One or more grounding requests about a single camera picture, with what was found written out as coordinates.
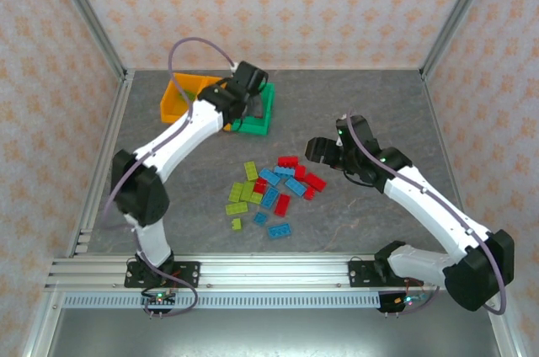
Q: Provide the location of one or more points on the red long lego brick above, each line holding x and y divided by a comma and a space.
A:
288, 161
282, 204
315, 181

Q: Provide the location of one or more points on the red short lego brick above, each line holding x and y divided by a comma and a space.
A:
300, 172
310, 193
260, 185

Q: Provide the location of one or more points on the blue long lego brick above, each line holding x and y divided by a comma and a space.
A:
279, 231
295, 187
269, 197
269, 176
284, 171

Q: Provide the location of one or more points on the green long lego brick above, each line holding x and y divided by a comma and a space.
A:
236, 208
251, 170
235, 192
247, 190

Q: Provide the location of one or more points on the blue small square lego brick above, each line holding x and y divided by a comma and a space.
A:
259, 218

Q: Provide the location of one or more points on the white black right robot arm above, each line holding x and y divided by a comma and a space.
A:
421, 205

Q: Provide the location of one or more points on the green plastic bin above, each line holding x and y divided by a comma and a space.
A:
261, 125

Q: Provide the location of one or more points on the green short lego brick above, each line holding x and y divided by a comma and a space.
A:
256, 197

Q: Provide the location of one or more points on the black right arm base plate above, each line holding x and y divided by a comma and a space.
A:
362, 273

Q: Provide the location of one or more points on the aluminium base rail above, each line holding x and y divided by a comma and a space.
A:
273, 273

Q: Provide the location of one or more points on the aluminium table side rail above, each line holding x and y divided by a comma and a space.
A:
101, 163

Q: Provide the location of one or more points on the aluminium frame post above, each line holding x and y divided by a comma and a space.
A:
459, 16
86, 16

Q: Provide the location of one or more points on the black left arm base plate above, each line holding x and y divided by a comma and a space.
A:
189, 273

